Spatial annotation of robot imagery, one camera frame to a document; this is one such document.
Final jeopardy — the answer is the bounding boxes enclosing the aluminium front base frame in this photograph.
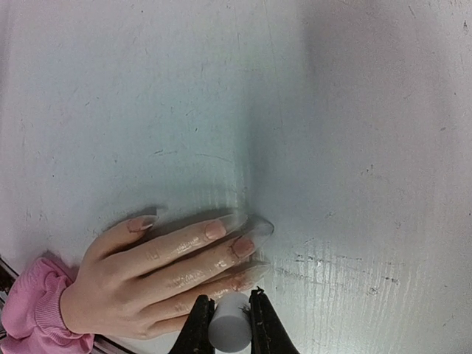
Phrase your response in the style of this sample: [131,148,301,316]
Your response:
[0,257,18,294]

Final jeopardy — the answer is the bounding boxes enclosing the mannequin hand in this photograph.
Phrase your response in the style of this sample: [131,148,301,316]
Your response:
[60,213,274,340]

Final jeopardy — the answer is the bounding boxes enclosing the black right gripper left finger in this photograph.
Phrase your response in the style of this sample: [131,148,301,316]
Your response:
[173,295,215,354]

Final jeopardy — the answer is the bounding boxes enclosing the pink sleeved forearm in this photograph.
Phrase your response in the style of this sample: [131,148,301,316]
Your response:
[1,258,94,354]

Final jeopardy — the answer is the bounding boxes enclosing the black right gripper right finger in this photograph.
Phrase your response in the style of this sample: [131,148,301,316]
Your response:
[249,288,299,354]

